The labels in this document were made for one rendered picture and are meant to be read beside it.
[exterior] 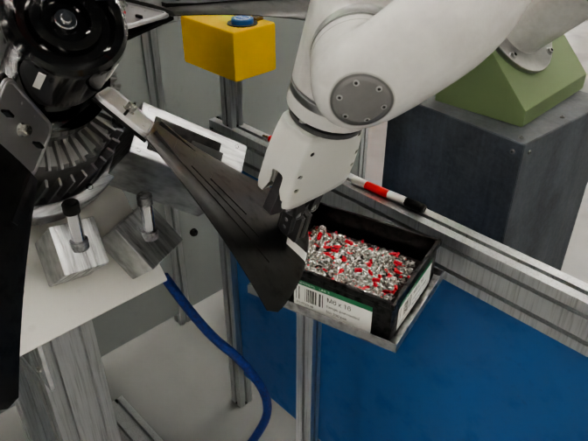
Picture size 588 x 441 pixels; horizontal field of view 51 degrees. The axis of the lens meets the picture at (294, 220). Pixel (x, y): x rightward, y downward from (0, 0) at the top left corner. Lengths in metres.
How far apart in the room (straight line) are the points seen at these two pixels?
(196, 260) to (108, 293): 1.11
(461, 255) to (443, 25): 0.55
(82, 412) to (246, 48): 0.67
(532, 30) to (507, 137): 0.19
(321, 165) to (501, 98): 0.60
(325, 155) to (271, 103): 1.32
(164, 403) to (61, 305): 1.03
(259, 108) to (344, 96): 1.43
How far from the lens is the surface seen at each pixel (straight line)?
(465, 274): 0.95
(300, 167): 0.59
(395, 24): 0.44
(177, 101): 1.69
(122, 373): 1.94
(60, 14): 0.64
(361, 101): 0.46
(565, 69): 1.31
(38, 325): 0.83
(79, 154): 0.76
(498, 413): 1.10
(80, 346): 0.99
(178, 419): 1.79
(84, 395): 1.06
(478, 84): 1.16
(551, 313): 0.91
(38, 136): 0.68
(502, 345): 1.01
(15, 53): 0.62
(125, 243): 0.79
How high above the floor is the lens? 1.38
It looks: 33 degrees down
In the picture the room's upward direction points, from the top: straight up
